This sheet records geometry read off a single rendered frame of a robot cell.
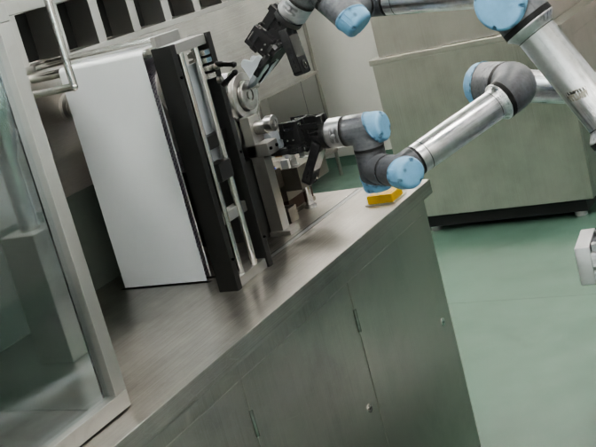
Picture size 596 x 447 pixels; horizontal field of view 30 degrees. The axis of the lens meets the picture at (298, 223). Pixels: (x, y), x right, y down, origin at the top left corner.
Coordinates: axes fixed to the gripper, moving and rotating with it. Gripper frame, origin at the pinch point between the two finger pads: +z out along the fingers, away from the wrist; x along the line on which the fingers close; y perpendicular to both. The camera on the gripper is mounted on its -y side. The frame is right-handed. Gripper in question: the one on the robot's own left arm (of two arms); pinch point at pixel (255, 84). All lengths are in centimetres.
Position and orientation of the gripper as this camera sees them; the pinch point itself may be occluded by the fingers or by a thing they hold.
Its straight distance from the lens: 273.1
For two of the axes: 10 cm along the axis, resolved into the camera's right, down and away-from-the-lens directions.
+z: -5.0, 6.7, 5.5
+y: -7.4, -6.6, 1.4
